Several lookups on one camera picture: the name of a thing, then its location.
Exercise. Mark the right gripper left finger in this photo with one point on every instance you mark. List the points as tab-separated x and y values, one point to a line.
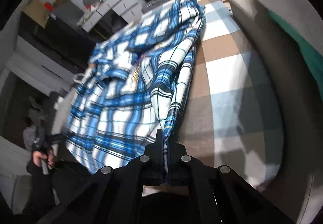
149	168

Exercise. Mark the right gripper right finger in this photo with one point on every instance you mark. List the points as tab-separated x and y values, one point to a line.
185	170

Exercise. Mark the blue white plaid shirt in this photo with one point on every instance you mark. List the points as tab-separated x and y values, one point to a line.
136	82

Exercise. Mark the person's left hand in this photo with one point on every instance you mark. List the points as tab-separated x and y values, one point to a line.
38	157

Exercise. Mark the checkered bed sheet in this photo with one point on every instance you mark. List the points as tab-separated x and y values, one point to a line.
232	115

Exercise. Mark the black wardrobe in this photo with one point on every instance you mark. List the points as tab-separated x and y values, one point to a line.
62	39

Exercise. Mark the grey pillow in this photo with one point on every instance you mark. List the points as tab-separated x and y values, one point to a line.
297	190

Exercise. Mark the cardboard box on wardrobe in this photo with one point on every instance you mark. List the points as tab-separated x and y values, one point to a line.
37	12

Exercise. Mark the white drawer desk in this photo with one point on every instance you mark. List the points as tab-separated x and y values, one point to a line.
129	10

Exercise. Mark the green cloth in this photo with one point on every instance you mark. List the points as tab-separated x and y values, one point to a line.
304	25

